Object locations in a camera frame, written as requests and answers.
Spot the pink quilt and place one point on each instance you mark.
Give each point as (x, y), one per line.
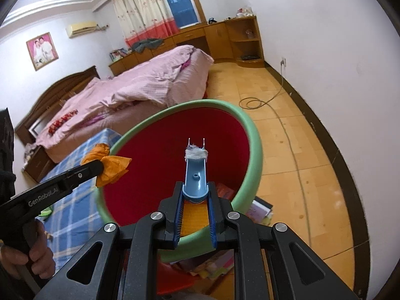
(140, 81)

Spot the dark wooden nightstand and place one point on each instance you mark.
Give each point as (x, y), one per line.
(37, 165)

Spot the grey clothes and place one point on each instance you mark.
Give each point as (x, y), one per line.
(147, 45)

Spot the white ornaments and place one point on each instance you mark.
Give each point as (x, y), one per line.
(244, 12)

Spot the framed wall photo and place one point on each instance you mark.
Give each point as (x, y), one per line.
(42, 51)

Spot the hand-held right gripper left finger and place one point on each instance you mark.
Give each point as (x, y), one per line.
(178, 215)

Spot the orange wrapper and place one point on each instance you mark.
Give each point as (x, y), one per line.
(112, 167)

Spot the light wooden cabinet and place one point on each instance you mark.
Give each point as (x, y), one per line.
(218, 37)

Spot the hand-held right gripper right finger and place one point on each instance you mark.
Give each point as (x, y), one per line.
(213, 217)

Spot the red plastic stool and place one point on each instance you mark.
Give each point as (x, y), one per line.
(175, 275)

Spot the cream and red curtain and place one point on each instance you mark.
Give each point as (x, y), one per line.
(140, 9)

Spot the person's left hand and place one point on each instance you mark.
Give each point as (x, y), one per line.
(43, 250)

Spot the red pillow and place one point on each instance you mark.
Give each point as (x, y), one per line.
(62, 122)

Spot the green packet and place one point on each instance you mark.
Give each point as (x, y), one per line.
(46, 212)

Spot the air conditioner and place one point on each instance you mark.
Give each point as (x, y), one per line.
(80, 28)

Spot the row of books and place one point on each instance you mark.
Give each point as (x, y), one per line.
(120, 54)

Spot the window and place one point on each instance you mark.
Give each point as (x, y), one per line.
(179, 0)

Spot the brown wooden bed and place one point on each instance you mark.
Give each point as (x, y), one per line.
(62, 84)

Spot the colourful papers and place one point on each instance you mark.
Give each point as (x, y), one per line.
(215, 265)

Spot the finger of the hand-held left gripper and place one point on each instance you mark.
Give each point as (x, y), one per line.
(82, 173)

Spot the blue plaid cloth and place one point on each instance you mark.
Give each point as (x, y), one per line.
(78, 218)

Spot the green and red bin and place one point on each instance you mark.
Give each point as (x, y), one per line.
(156, 162)

